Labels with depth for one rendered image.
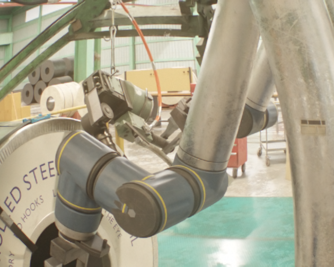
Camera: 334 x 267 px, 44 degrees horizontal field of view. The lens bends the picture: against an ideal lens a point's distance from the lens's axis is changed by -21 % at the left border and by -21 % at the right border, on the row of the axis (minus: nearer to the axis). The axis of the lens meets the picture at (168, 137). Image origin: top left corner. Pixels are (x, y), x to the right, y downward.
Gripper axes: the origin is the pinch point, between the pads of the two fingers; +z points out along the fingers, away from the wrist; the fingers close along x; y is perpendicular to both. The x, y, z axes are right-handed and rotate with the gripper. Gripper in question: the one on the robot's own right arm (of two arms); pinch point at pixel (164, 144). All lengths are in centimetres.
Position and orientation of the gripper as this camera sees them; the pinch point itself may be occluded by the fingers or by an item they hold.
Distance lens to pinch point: 177.9
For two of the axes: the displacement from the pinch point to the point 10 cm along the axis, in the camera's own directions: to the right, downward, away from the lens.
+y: 5.6, 2.9, 7.8
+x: -4.4, -6.9, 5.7
